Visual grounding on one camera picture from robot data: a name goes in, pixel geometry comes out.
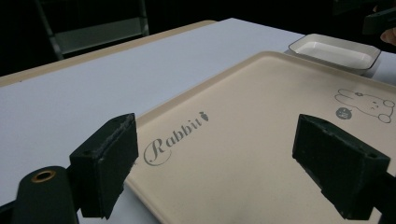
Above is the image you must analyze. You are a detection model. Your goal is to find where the white rectangular dish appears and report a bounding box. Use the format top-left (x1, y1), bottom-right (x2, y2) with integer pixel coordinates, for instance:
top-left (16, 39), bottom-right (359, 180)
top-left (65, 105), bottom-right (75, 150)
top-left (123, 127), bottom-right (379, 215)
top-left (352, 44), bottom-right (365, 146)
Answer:
top-left (288, 33), bottom-right (382, 72)

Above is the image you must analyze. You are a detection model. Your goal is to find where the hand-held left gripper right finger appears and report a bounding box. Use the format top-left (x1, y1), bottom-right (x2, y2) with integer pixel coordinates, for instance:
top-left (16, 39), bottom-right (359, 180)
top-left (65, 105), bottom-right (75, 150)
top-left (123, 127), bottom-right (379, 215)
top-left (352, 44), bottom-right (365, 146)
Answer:
top-left (291, 113), bottom-right (391, 221)

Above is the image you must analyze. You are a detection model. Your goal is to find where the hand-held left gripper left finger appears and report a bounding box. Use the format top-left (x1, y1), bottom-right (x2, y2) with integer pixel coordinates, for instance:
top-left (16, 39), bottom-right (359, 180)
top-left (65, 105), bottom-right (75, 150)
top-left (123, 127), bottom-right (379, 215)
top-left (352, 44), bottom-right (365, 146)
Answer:
top-left (68, 112), bottom-right (140, 220)

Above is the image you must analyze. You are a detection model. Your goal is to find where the beige printed tray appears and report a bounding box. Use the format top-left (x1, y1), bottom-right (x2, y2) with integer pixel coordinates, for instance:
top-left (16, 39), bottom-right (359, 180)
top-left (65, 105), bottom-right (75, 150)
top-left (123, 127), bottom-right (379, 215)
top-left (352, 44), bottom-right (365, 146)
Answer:
top-left (123, 50), bottom-right (396, 224)

